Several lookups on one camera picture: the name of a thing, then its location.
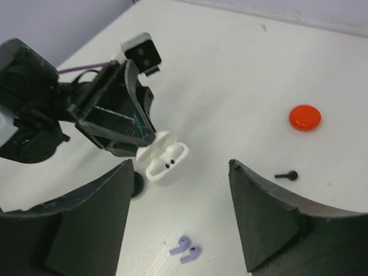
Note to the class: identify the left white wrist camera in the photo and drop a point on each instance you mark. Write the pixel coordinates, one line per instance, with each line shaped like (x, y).
(142, 51)

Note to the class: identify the white earbud charging case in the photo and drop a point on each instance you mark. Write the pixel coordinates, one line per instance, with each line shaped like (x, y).
(157, 149)

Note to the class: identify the black earbud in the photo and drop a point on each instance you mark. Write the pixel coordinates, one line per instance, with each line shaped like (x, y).
(291, 175)

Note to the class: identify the white earbud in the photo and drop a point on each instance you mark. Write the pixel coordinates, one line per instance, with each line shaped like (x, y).
(173, 152)
(157, 167)

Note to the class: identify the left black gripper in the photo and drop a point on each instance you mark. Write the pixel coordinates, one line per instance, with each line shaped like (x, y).
(113, 109)

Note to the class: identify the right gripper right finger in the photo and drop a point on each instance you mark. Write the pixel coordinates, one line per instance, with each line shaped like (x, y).
(283, 233)

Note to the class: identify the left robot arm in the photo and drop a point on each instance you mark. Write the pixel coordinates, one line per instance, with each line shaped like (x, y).
(34, 102)

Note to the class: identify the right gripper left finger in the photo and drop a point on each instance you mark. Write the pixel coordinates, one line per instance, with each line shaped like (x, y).
(78, 233)

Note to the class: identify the purple earbud right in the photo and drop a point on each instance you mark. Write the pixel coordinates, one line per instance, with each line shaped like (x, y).
(194, 253)

